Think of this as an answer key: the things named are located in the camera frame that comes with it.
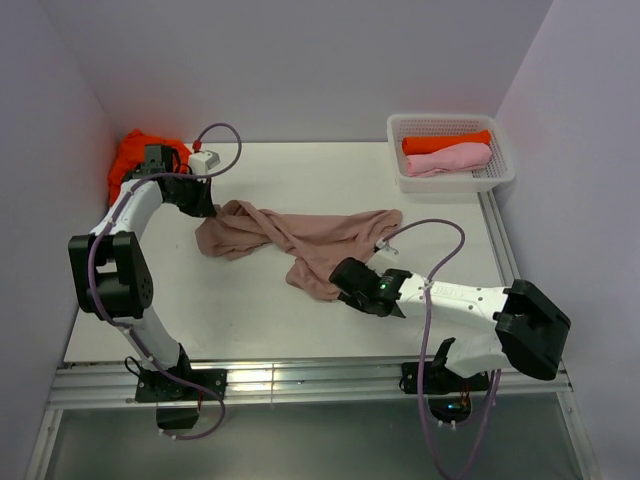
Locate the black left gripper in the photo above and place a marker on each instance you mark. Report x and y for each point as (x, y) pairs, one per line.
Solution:
(203, 206)

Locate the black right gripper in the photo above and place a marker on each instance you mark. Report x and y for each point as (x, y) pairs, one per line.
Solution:
(353, 300)

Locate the dusty pink t-shirt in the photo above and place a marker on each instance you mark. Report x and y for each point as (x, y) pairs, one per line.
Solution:
(318, 243)

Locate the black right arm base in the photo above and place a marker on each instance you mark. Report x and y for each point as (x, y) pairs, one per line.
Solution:
(449, 399)

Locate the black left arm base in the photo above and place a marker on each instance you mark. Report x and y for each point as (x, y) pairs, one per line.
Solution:
(178, 406)

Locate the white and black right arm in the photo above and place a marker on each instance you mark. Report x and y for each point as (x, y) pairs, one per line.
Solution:
(516, 326)

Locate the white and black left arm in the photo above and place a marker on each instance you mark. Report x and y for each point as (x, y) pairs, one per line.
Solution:
(111, 276)

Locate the crumpled orange t-shirt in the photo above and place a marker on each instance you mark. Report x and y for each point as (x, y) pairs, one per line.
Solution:
(130, 154)

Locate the rolled orange t-shirt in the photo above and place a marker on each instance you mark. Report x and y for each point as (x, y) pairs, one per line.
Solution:
(414, 145)

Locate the rolled light pink t-shirt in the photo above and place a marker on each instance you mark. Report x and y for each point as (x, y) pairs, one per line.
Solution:
(454, 159)

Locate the white perforated plastic basket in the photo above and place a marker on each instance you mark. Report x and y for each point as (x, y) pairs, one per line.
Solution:
(499, 170)

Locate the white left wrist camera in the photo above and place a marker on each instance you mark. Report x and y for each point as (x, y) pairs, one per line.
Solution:
(203, 162)

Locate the aluminium frame rail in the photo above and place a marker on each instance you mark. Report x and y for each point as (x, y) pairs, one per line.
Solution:
(110, 385)

